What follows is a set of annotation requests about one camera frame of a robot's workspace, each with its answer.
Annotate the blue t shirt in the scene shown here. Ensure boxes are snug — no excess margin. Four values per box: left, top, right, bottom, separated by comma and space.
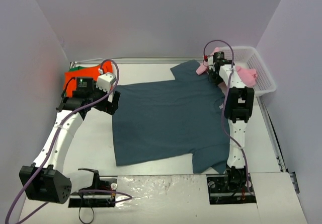
112, 60, 229, 174

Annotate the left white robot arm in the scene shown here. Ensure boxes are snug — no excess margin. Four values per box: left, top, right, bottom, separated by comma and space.
19, 72, 120, 204

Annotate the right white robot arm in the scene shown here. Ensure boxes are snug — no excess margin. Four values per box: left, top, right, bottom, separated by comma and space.
208, 51, 255, 190

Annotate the pink t shirt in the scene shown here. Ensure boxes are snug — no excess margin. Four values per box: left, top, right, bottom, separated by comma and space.
196, 47, 257, 89

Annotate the white plastic basket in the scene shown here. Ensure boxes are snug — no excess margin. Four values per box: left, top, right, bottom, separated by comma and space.
232, 46, 276, 97

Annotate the orange folded t shirt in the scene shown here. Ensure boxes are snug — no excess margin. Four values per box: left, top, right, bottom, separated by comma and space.
63, 60, 113, 89

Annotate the green folded t shirt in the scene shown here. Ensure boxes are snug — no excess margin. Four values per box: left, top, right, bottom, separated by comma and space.
69, 66, 85, 71

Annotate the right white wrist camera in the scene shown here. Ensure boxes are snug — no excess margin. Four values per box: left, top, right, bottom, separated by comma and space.
201, 55, 213, 69

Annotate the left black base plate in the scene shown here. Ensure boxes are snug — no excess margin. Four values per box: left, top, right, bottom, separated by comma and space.
68, 177, 118, 208

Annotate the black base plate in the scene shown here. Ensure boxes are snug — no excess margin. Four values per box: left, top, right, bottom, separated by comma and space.
68, 177, 118, 208
206, 174, 257, 205

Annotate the thin black cable loop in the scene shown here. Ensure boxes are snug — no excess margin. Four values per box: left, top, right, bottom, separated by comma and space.
78, 205, 95, 223

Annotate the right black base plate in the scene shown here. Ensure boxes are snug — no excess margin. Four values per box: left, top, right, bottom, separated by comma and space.
206, 174, 257, 205

